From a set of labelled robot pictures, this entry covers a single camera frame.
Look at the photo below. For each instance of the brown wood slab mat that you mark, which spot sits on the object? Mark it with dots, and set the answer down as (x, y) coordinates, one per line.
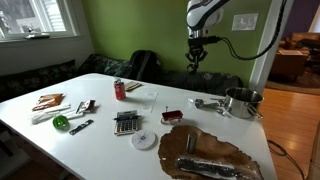
(187, 140)

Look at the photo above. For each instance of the red soda can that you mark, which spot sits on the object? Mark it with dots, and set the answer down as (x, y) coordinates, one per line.
(119, 88)

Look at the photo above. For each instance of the clear packet of dark items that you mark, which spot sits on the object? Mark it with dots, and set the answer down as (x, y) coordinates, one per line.
(217, 170)

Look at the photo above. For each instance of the silver metal pot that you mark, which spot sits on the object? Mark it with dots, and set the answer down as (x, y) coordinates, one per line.
(241, 103)

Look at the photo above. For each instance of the round white disc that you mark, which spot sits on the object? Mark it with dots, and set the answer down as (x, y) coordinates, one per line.
(143, 139)

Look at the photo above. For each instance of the green round lid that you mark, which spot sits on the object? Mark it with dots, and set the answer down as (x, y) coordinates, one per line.
(61, 122)

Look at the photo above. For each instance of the grey calculator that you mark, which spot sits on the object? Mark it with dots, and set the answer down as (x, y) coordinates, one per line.
(126, 126)

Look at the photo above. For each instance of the tan notepad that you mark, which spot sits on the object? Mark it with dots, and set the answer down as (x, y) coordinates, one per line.
(131, 86)

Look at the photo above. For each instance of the small silver foil packet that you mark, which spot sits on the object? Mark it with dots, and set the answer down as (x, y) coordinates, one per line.
(85, 106)

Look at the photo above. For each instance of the red toy wagon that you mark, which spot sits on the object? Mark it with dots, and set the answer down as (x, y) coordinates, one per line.
(169, 117)

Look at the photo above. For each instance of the white wall switch plate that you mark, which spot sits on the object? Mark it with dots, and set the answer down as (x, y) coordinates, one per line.
(245, 22)

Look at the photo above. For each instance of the black metal strip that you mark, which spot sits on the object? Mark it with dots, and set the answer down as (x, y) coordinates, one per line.
(80, 127)

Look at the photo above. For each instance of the brown armchair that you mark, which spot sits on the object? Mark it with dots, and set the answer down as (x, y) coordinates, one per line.
(294, 55)

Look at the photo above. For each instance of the white plastic packet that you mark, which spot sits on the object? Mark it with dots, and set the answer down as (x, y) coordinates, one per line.
(49, 113)

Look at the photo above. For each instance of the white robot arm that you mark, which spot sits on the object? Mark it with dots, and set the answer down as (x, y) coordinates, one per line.
(202, 14)

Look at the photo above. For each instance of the dark floral bench cushion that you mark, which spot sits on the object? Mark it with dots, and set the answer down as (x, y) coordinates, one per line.
(207, 82)

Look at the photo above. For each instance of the black backpack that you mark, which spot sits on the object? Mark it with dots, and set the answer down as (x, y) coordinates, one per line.
(143, 66)

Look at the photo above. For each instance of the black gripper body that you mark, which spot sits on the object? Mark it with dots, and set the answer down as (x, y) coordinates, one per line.
(196, 44)

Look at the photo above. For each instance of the clear plastic sheet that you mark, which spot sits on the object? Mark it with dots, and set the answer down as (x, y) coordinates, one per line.
(146, 101)

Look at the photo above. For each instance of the silver metal utensil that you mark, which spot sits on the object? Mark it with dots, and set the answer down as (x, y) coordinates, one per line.
(200, 103)

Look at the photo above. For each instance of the black pen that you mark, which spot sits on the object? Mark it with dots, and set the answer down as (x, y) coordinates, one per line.
(127, 117)

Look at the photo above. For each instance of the object on window sill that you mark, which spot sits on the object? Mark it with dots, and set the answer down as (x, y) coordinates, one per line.
(32, 34)

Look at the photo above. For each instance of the orange snack packet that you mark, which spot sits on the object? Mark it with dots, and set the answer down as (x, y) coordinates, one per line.
(47, 101)

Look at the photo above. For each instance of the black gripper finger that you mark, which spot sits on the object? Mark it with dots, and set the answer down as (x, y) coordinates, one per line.
(202, 56)
(189, 57)

